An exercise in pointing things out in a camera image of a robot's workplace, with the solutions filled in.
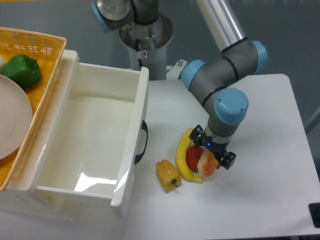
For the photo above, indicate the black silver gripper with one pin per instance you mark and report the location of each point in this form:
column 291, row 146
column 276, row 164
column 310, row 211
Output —
column 215, row 144

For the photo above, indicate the round orange white bread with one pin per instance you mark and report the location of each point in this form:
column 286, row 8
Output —
column 207, row 164

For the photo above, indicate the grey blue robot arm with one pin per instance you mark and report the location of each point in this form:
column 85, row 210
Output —
column 210, row 84

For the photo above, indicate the beige round plate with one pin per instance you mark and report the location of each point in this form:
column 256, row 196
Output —
column 15, row 116

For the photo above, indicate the red bell pepper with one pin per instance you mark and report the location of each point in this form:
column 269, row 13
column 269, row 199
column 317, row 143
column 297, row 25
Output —
column 193, row 155

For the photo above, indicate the yellow banana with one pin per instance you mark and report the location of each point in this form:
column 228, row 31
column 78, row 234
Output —
column 181, row 159

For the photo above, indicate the yellow bell pepper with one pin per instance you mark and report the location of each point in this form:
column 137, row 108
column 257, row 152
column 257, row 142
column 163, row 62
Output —
column 168, row 175

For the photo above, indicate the white plastic drawer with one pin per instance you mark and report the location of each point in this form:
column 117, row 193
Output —
column 96, row 135

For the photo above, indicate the black box at table edge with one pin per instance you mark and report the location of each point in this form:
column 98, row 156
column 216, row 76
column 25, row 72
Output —
column 314, row 209

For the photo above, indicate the white drawer cabinet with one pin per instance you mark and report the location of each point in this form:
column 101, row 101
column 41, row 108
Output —
column 19, row 195

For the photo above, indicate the yellow woven basket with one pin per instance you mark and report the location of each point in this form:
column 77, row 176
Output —
column 38, row 54

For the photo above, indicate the green bell pepper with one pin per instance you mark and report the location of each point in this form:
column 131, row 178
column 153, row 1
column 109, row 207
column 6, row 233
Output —
column 23, row 70

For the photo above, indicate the black drawer handle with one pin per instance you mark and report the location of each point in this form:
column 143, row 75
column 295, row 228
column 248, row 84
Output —
column 143, row 142

